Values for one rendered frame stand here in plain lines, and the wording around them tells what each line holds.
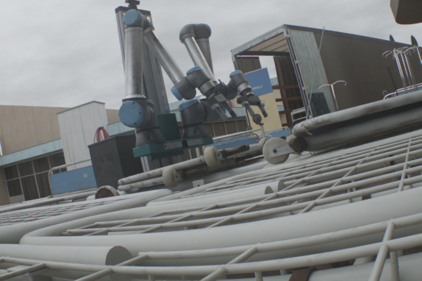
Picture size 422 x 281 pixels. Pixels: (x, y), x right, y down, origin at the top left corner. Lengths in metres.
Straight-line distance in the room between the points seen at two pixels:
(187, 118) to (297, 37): 9.28
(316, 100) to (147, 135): 9.22
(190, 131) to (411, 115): 2.16
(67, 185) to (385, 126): 3.21
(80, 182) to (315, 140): 2.91
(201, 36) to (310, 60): 9.17
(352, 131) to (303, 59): 10.92
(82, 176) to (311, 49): 9.68
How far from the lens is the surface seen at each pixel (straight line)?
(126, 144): 2.84
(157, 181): 1.40
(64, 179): 3.78
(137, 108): 2.36
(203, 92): 2.31
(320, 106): 11.49
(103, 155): 2.90
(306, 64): 11.83
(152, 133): 2.53
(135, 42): 2.48
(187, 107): 2.91
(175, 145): 2.65
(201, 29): 3.05
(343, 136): 0.92
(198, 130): 2.88
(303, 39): 12.18
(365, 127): 0.92
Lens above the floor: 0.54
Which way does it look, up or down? 4 degrees up
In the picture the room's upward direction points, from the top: 13 degrees counter-clockwise
